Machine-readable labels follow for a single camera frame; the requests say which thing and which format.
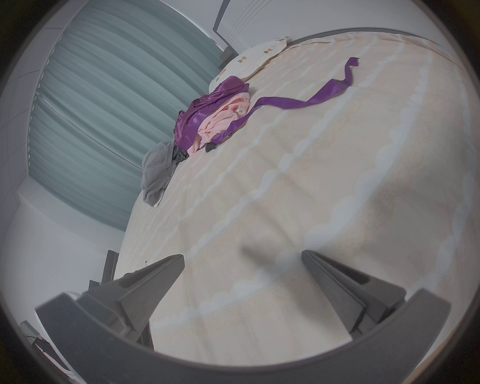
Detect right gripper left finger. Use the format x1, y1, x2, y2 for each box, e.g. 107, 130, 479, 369
76, 254, 185, 335

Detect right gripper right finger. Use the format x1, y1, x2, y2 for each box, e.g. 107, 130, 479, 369
301, 250, 407, 335

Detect bed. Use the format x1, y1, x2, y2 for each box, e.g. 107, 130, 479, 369
116, 0, 479, 367

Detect black chest of drawers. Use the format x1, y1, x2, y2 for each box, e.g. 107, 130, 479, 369
101, 250, 120, 283

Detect grey garment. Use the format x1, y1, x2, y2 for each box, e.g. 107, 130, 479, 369
140, 141, 179, 208

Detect blue-green curtain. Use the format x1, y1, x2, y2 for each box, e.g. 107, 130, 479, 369
37, 5, 226, 160
28, 98, 146, 232

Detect purple satin garment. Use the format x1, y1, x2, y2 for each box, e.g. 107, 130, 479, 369
174, 56, 360, 150

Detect pink garment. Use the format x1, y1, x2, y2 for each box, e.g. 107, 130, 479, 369
187, 91, 251, 158

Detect grey bedside table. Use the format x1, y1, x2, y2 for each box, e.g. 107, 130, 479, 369
219, 46, 238, 66

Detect white printed pillow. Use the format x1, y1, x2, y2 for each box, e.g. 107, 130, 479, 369
209, 36, 290, 93

